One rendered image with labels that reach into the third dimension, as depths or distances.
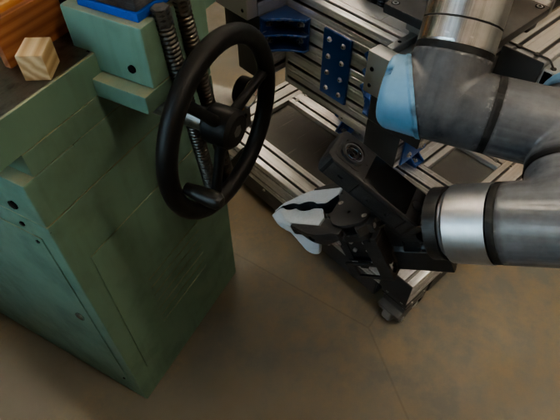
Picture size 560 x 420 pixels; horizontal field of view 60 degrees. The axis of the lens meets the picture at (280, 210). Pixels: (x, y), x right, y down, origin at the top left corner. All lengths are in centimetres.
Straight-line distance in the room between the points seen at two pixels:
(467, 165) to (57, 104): 123
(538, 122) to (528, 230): 10
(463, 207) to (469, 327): 109
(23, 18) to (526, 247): 65
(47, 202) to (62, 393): 79
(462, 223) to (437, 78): 13
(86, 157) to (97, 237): 16
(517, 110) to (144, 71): 46
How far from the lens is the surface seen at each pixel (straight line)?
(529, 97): 49
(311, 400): 135
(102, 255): 91
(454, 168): 160
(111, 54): 73
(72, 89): 74
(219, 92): 111
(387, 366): 141
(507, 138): 49
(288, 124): 166
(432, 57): 49
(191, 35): 73
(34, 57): 70
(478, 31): 49
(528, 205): 44
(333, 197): 55
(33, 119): 71
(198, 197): 65
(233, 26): 67
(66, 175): 78
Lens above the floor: 127
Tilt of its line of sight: 50 degrees down
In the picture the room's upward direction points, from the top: straight up
